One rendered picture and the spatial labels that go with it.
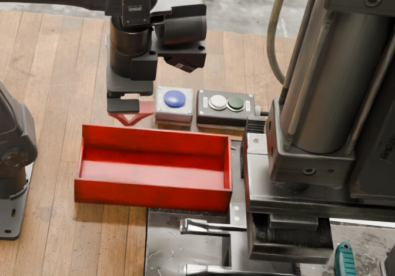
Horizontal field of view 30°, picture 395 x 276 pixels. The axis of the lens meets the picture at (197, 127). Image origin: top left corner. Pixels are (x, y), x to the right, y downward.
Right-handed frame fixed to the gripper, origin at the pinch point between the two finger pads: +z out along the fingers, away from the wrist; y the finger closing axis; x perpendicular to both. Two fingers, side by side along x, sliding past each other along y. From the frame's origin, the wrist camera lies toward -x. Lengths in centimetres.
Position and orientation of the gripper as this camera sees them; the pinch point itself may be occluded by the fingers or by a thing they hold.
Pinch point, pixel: (127, 95)
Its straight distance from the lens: 114.5
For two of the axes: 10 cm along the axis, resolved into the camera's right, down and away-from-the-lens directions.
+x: -9.9, 0.2, -1.3
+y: -0.8, -8.6, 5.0
